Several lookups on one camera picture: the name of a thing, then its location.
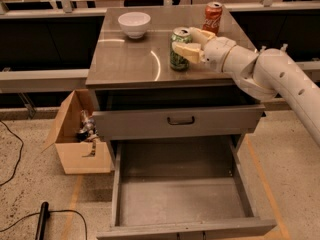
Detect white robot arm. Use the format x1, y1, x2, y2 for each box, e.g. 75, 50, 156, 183
172, 27, 320, 145

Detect black power strip with cable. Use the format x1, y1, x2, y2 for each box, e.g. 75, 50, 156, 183
0, 202, 88, 240

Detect white ceramic bowl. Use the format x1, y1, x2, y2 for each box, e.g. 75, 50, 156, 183
118, 12, 151, 39

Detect closed grey top drawer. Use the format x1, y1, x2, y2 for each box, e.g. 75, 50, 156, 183
93, 105, 264, 140

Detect grey cabinet with counter top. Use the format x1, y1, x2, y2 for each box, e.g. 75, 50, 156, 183
86, 5, 261, 155

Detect cardboard box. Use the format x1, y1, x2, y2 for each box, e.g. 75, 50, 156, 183
43, 89, 113, 174

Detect small clear pump bottle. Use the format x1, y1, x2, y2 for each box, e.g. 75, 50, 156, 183
259, 46, 266, 53

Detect green soda can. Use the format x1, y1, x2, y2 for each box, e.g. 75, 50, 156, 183
170, 27, 192, 71

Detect open grey middle drawer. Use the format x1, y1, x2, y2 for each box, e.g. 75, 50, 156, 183
97, 136, 276, 240

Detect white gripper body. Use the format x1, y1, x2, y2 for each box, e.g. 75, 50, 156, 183
201, 37, 237, 73

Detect red cola can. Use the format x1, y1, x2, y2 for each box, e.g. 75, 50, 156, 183
202, 2, 223, 34

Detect clear sanitizer pump bottle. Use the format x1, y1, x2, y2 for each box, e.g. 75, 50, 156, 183
280, 43, 288, 52

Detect crumpled items in box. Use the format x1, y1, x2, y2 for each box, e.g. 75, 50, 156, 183
76, 110, 99, 157

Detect black floor cable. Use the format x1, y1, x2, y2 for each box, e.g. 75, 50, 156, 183
0, 119, 25, 187

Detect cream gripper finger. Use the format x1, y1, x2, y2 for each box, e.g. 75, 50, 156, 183
172, 41, 203, 63
189, 27, 216, 46

